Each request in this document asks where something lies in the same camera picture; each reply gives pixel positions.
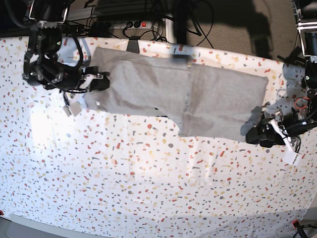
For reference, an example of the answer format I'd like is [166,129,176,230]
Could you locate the white power strip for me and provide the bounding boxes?
[97,20,152,30]

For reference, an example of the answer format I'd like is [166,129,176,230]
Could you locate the black cables on floor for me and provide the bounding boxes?
[84,0,216,49]

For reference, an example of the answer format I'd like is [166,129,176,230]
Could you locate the wrist camera board image left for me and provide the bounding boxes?
[63,93,82,117]

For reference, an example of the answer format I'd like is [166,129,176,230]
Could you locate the black table clamp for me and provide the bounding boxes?
[126,36,140,54]

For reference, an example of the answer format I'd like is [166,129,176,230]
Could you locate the wrist camera board image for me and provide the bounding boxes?
[282,138,301,166]
[63,93,82,117]

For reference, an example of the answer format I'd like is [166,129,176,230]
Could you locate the wrist camera board image right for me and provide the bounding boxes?
[282,138,301,166]

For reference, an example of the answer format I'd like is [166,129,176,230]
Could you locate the grey T-shirt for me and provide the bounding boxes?
[84,48,268,142]

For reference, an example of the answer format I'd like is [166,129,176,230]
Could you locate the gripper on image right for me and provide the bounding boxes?
[245,102,317,148]

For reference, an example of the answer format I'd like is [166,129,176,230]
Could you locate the terrazzo patterned tablecloth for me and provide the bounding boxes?
[0,37,317,238]

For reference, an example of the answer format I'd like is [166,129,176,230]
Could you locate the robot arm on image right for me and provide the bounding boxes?
[246,0,317,152]

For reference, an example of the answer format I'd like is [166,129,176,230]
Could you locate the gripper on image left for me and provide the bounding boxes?
[22,61,110,93]

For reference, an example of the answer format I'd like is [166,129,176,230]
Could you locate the red clamp right corner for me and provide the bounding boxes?
[292,220,301,230]

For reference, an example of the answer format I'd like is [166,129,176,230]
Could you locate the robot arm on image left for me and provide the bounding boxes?
[3,0,110,94]

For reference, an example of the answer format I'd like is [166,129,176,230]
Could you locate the black camera pole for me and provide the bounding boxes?
[173,0,187,45]

